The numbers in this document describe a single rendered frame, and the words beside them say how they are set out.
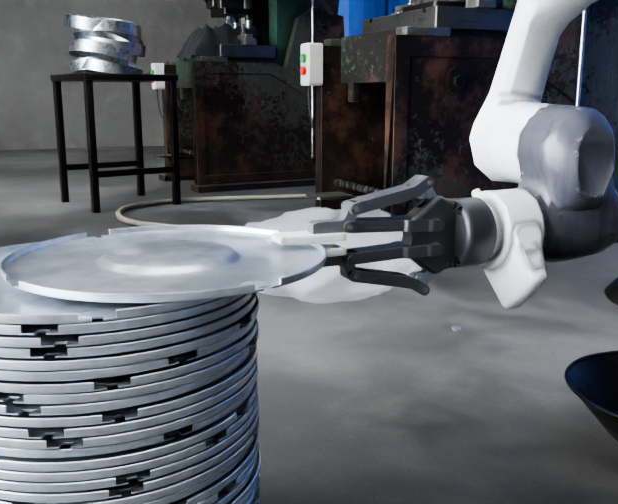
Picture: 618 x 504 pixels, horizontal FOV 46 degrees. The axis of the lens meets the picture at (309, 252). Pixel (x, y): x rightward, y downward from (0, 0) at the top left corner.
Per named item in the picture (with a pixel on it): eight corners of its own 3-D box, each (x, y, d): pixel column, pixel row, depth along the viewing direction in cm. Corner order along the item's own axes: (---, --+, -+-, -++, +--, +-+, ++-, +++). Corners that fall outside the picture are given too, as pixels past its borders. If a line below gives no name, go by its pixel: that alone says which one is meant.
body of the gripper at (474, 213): (458, 261, 84) (387, 268, 81) (461, 188, 83) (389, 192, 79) (498, 275, 78) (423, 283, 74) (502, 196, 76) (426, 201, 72)
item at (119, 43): (93, 213, 290) (79, 5, 273) (55, 200, 325) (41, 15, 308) (183, 204, 314) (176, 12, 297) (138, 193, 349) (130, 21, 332)
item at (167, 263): (96, 329, 47) (95, 318, 47) (-46, 258, 68) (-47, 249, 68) (391, 262, 66) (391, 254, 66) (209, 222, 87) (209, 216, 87)
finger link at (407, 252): (423, 234, 80) (424, 247, 80) (331, 248, 76) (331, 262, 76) (443, 241, 76) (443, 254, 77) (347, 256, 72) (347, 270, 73)
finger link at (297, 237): (347, 241, 72) (347, 233, 72) (281, 245, 70) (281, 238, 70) (334, 235, 75) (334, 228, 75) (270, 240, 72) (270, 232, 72)
